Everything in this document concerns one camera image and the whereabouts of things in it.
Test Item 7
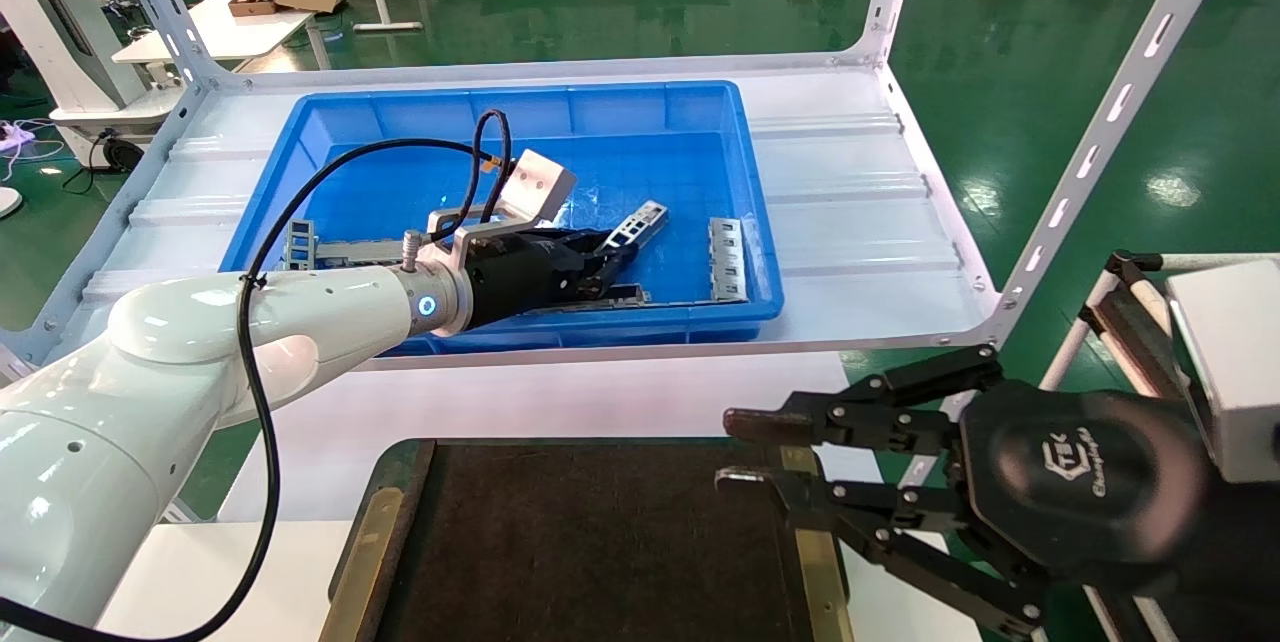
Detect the grey slotted metal bracket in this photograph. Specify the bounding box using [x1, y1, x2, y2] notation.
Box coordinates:
[708, 217, 749, 304]

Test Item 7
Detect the white metal shelf rack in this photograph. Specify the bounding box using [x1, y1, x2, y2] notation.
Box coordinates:
[0, 0, 1256, 523]

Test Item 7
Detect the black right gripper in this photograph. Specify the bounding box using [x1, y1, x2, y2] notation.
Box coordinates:
[714, 344, 1218, 641]

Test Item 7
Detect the perforated grey metal part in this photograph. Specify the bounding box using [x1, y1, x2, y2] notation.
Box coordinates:
[603, 201, 669, 254]

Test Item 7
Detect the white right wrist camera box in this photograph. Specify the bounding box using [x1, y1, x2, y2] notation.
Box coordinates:
[1165, 259, 1280, 485]

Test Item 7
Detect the large blue plastic bin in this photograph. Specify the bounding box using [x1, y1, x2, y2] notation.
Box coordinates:
[195, 80, 786, 361]

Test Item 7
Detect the white tube frame stand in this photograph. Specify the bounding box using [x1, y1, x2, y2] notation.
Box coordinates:
[1040, 250, 1280, 398]

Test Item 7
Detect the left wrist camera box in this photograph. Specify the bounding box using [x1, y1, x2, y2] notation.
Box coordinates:
[428, 149, 578, 268]

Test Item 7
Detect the grey ladder-shaped metal part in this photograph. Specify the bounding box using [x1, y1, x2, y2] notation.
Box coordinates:
[283, 219, 319, 273]

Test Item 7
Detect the grey metal bracket, front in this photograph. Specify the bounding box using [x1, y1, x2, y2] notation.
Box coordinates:
[575, 284, 651, 310]

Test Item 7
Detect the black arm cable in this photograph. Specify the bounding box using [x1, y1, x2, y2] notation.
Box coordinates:
[0, 109, 513, 642]

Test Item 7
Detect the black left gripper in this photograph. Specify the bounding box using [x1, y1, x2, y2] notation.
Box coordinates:
[462, 228, 643, 330]

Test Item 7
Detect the white table with box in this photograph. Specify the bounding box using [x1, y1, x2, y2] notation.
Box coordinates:
[112, 0, 359, 65]

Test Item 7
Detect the long grey metal channel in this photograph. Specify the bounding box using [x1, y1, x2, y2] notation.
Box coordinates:
[318, 240, 413, 270]

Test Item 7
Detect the black wheel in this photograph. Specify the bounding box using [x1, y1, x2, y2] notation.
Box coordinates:
[100, 132, 147, 173]

